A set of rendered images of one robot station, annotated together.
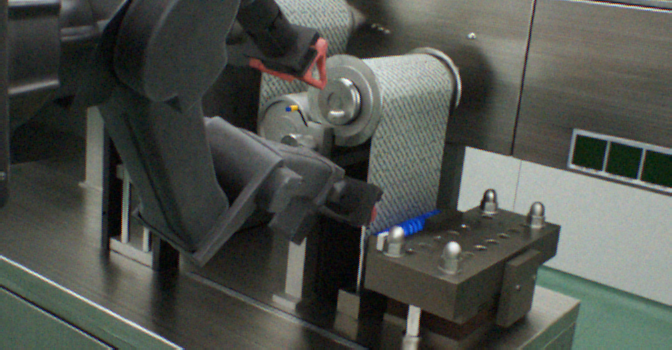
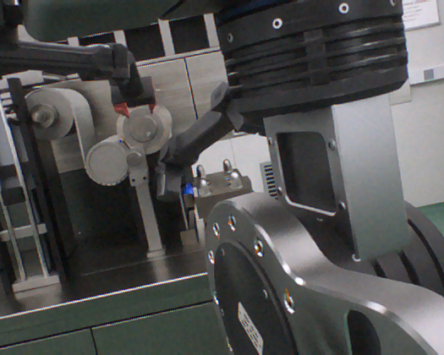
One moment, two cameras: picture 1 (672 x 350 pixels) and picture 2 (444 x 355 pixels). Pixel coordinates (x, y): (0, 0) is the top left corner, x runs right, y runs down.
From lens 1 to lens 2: 0.76 m
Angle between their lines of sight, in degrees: 37
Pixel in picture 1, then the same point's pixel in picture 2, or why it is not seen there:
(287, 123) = (108, 157)
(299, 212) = (177, 177)
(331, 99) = (139, 128)
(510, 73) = (186, 101)
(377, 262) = (202, 201)
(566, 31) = (206, 70)
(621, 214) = not seen: hidden behind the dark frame
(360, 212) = (188, 176)
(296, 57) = (150, 91)
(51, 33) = not seen: outside the picture
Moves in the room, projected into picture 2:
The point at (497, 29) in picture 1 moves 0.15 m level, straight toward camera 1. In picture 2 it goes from (170, 82) to (189, 77)
